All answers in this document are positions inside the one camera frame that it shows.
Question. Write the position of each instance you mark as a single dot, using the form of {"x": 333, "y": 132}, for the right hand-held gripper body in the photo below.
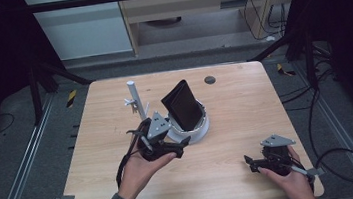
{"x": 279, "y": 154}

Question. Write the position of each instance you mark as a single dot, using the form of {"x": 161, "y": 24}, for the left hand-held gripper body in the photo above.
{"x": 157, "y": 127}

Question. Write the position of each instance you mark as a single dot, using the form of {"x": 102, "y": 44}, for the white holder with post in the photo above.
{"x": 198, "y": 132}

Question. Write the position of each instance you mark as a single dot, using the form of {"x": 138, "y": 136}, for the black leather wallet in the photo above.
{"x": 183, "y": 105}

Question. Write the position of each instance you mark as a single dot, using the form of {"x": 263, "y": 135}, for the person's right hand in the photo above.
{"x": 297, "y": 188}

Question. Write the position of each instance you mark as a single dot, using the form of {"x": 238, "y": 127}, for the person's left hand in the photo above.
{"x": 137, "y": 174}

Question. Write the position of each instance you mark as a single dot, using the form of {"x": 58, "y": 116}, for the grey table grommet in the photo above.
{"x": 209, "y": 80}

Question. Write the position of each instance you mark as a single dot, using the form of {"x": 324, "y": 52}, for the yellow black floor tape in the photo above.
{"x": 284, "y": 70}
{"x": 71, "y": 98}

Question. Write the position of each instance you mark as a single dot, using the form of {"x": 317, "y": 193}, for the black metal stand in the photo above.
{"x": 307, "y": 54}
{"x": 37, "y": 91}

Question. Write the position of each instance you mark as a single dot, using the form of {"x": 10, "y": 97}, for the white cabinet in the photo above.
{"x": 83, "y": 33}

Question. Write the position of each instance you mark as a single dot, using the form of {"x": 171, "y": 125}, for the light wooden desk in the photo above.
{"x": 187, "y": 2}

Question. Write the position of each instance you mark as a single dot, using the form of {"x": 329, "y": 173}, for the aluminium floor rail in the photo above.
{"x": 21, "y": 164}
{"x": 347, "y": 140}

